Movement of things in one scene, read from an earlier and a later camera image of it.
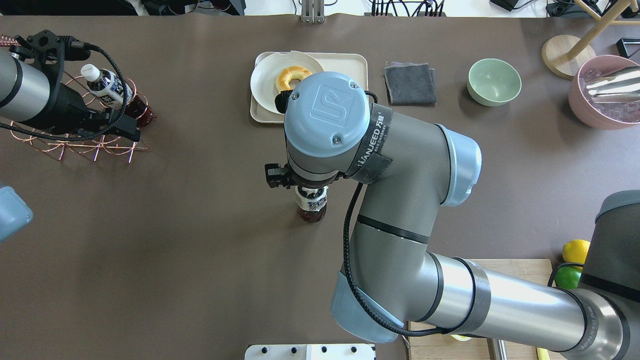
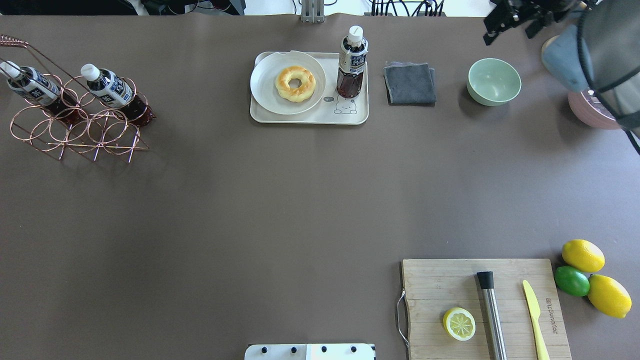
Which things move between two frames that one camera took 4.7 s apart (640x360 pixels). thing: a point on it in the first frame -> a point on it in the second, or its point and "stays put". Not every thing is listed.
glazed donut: x=285 y=75 stays put
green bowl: x=493 y=82 stays put
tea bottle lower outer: x=107 y=86 stays put
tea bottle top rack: x=311 y=203 -> x=352 y=63
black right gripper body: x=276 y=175 -> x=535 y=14
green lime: x=567 y=277 stays put
